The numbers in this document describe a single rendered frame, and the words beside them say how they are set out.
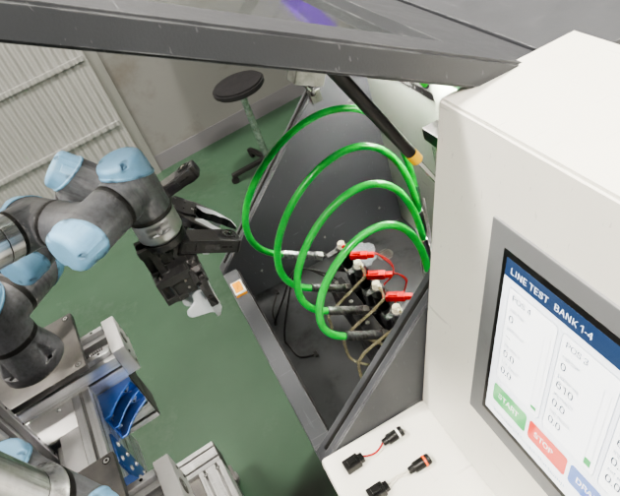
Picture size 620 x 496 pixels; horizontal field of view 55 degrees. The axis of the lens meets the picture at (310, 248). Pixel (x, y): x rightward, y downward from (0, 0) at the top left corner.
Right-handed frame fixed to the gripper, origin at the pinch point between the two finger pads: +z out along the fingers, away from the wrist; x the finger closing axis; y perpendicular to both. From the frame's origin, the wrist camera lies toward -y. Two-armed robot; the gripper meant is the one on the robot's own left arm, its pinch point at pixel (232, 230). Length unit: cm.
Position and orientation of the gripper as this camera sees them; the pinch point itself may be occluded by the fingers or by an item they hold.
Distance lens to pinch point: 120.9
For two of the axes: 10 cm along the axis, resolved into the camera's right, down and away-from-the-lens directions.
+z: 8.8, 3.7, 3.0
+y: -4.6, 8.3, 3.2
